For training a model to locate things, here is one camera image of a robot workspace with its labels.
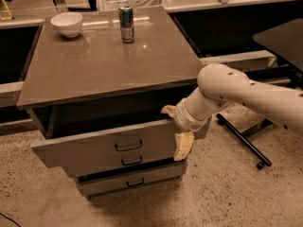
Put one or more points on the grey drawer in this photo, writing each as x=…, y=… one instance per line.
x=139, y=159
x=99, y=151
x=157, y=174

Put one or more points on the grey drawer cabinet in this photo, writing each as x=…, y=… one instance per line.
x=95, y=82

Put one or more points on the grey horizontal rail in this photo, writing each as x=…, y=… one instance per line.
x=247, y=61

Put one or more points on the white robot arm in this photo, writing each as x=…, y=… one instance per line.
x=220, y=85

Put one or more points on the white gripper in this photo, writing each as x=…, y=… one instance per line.
x=184, y=117

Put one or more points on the dark round side table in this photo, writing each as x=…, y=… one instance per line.
x=285, y=40

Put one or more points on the grey bottom drawer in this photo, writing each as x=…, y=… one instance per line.
x=157, y=174

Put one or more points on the yellow object top left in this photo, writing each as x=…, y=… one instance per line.
x=5, y=14

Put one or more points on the grey top drawer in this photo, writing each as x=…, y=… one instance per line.
x=99, y=151

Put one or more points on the grey middle drawer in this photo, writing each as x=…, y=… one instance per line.
x=139, y=159

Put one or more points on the blue silver drink can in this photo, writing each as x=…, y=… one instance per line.
x=126, y=19

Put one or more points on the black table base bar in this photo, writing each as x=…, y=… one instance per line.
x=263, y=160

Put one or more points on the white ceramic bowl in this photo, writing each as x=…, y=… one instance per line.
x=68, y=24

